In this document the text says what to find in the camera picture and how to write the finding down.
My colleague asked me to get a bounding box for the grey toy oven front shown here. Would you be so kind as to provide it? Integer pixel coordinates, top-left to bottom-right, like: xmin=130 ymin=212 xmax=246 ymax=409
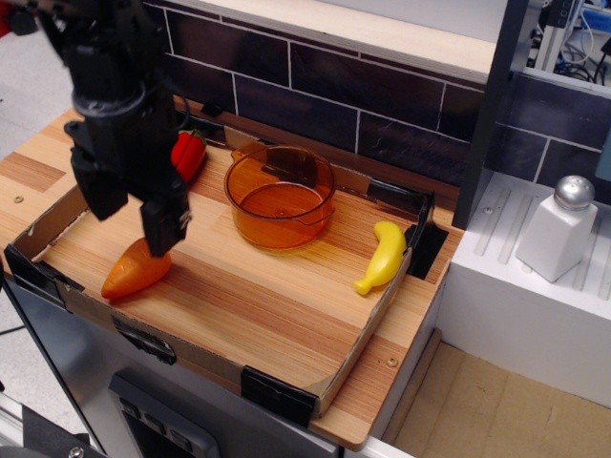
xmin=109 ymin=374 xmax=221 ymax=458

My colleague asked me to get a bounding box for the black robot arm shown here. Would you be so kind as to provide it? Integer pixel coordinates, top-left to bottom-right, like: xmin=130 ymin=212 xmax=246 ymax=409
xmin=28 ymin=1 xmax=190 ymax=258

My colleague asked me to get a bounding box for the transparent orange plastic pot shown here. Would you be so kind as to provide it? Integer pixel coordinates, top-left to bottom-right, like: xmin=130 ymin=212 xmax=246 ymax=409
xmin=224 ymin=142 xmax=336 ymax=250

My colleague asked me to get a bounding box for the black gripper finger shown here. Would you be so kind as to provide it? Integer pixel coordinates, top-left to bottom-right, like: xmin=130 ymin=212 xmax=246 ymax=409
xmin=78 ymin=169 xmax=128 ymax=220
xmin=140 ymin=200 xmax=189 ymax=258

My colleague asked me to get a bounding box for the white toy sink drainboard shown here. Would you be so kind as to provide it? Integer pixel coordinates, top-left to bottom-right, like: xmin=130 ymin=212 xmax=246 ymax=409
xmin=436 ymin=173 xmax=610 ymax=406

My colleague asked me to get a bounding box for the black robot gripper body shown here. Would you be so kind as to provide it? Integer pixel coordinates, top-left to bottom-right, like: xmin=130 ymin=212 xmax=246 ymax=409
xmin=64 ymin=99 xmax=188 ymax=203

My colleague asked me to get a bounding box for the orange plastic toy carrot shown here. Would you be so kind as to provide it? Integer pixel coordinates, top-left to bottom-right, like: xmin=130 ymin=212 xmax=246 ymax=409
xmin=101 ymin=238 xmax=172 ymax=300

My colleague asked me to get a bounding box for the yellow plastic toy banana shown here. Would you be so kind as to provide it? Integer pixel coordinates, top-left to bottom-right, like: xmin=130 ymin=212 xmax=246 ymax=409
xmin=354 ymin=221 xmax=407 ymax=295

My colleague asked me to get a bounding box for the red plastic toy chili pepper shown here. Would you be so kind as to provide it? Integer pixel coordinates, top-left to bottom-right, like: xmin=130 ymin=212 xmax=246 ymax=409
xmin=171 ymin=130 xmax=207 ymax=183

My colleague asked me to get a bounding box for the white salt shaker metal cap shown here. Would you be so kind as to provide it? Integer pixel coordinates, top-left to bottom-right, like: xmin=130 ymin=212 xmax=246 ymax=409
xmin=516 ymin=175 xmax=598 ymax=282

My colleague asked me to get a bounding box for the cardboard fence with black tape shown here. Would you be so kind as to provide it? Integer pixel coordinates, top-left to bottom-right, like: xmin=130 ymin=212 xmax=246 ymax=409
xmin=1 ymin=119 xmax=461 ymax=443

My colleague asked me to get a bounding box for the light wooden shelf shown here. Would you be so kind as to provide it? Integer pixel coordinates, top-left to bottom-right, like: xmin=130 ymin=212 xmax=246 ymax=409
xmin=167 ymin=1 xmax=496 ymax=84

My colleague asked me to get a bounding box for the dark grey vertical post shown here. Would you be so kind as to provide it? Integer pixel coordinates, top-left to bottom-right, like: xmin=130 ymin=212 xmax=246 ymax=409
xmin=453 ymin=0 xmax=537 ymax=229

